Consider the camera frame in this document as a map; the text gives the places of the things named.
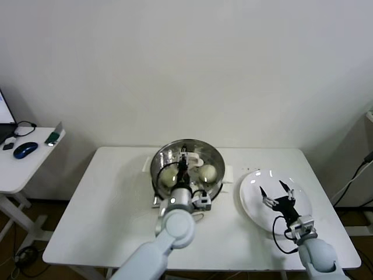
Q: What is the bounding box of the white steamed baozi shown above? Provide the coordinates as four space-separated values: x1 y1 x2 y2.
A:
159 169 178 188
199 164 218 183

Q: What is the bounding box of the white round plate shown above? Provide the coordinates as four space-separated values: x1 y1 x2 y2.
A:
239 169 313 235

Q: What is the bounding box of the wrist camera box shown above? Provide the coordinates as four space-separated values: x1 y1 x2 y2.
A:
287 215 317 243
192 191 212 211

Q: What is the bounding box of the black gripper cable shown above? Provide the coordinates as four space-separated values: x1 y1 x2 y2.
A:
272 215 300 254
157 163 181 190

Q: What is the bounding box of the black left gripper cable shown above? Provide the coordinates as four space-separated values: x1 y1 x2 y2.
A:
157 163 181 190

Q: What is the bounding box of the blue computer mouse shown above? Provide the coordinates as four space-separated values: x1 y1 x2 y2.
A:
13 141 39 160

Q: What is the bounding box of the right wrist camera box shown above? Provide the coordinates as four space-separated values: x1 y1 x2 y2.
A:
287 215 317 243

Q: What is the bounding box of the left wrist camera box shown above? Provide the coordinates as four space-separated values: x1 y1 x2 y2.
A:
192 191 212 211

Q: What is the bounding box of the white metal floor frame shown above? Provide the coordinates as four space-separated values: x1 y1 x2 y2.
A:
335 204 373 237

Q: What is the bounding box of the black laptop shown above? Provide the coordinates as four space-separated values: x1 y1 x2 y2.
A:
0 89 17 145

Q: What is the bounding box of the black wall power cable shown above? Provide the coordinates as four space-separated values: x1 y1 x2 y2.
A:
333 151 373 205

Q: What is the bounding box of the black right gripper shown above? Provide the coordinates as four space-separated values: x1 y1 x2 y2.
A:
258 180 301 224

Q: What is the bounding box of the glass pot lid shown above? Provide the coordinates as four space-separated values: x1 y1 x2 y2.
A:
150 139 226 202

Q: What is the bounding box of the stainless steel steamer basket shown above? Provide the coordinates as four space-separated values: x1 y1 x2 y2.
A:
142 139 235 202

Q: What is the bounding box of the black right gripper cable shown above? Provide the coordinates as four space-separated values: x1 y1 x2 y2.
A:
272 215 300 254

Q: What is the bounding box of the black laptop cable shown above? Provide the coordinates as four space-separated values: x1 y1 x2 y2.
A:
13 120 37 138

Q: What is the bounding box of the white wall power cable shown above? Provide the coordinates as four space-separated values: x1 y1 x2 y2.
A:
335 162 373 202

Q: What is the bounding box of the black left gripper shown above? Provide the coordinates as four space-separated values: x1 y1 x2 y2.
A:
176 145 191 190

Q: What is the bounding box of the white side table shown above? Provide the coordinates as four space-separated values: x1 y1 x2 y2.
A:
0 127 66 249

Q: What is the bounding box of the grey cabinet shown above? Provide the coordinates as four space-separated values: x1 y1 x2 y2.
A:
332 107 373 207

